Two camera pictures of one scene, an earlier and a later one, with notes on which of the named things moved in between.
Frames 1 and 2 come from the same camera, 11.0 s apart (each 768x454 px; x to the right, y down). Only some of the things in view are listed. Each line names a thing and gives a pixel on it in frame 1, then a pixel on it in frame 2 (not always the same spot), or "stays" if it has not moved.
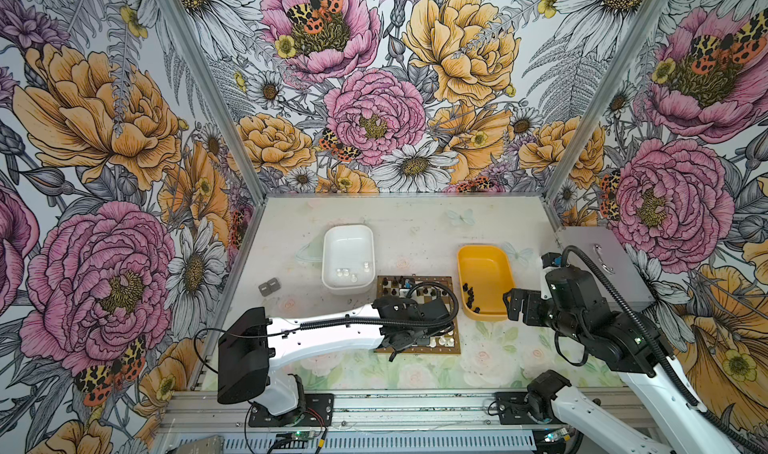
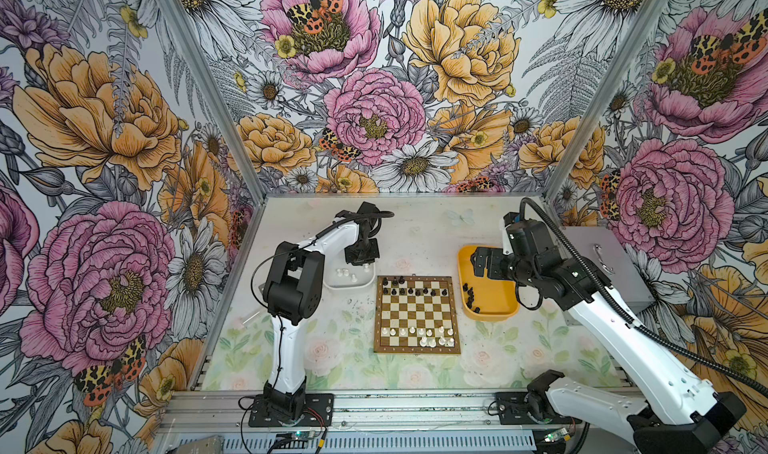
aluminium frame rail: [209, 409] stays
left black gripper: [424, 339] to [374, 254]
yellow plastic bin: [488, 270] stays
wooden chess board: [418, 314] stays
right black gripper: [532, 299] to [495, 255]
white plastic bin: [348, 258] stays
